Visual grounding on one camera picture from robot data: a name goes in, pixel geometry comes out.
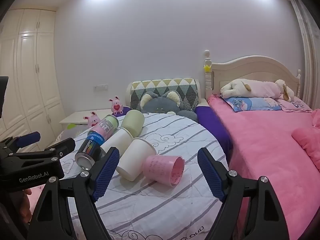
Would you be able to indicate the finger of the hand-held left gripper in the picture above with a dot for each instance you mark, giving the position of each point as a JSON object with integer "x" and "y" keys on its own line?
{"x": 28, "y": 140}
{"x": 63, "y": 147}

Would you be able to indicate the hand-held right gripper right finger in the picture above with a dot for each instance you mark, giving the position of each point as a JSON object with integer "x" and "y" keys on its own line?
{"x": 210, "y": 175}

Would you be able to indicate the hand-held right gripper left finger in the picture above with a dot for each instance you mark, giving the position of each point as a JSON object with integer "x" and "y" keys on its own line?
{"x": 105, "y": 173}

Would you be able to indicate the pink paper cup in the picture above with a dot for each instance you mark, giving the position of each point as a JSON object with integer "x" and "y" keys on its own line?
{"x": 163, "y": 167}

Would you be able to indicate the white paper cup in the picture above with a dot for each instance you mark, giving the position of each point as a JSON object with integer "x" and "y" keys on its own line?
{"x": 136, "y": 160}
{"x": 117, "y": 140}

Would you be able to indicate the pale green cup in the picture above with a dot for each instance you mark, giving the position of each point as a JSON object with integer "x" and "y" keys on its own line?
{"x": 132, "y": 123}

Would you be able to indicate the person's left hand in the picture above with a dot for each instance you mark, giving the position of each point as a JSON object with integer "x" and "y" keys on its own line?
{"x": 27, "y": 206}

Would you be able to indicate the blue spray can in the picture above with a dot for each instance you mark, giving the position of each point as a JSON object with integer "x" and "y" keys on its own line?
{"x": 87, "y": 151}

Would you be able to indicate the white nightstand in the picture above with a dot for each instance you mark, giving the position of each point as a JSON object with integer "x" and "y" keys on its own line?
{"x": 77, "y": 116}

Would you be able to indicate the pink plush pig toy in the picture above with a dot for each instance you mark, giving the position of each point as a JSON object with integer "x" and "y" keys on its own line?
{"x": 92, "y": 120}
{"x": 116, "y": 105}

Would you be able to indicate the pink label can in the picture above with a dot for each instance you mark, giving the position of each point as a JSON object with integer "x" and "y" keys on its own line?
{"x": 106, "y": 126}

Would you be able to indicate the purple bed sheet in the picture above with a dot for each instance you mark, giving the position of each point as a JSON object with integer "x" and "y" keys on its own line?
{"x": 212, "y": 127}

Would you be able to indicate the pink fleece blanket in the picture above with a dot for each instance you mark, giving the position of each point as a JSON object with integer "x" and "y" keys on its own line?
{"x": 265, "y": 155}

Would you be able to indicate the cream wardrobe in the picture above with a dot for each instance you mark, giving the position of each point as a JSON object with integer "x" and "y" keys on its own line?
{"x": 27, "y": 80}

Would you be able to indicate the blue cartoon pillow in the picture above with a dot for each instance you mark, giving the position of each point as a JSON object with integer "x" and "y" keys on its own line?
{"x": 252, "y": 104}

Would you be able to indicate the grey plush cushion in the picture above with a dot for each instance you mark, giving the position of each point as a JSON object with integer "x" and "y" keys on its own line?
{"x": 160, "y": 102}

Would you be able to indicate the triangle patterned quilted cover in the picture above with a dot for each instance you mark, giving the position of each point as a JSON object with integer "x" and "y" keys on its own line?
{"x": 165, "y": 87}

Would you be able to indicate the white plush dog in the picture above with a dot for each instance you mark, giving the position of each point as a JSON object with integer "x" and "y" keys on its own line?
{"x": 255, "y": 87}

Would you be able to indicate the pink fleece cushion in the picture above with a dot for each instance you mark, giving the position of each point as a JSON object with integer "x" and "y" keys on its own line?
{"x": 307, "y": 141}

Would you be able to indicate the pink printed pillow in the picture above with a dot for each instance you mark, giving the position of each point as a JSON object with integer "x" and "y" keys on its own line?
{"x": 296, "y": 105}

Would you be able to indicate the cream wooden headboard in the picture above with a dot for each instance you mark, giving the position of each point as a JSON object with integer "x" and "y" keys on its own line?
{"x": 250, "y": 71}

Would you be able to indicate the white curtain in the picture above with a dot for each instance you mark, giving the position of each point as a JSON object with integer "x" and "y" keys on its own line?
{"x": 306, "y": 45}

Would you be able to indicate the white wall socket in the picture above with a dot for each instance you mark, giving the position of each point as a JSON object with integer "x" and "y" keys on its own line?
{"x": 100, "y": 87}

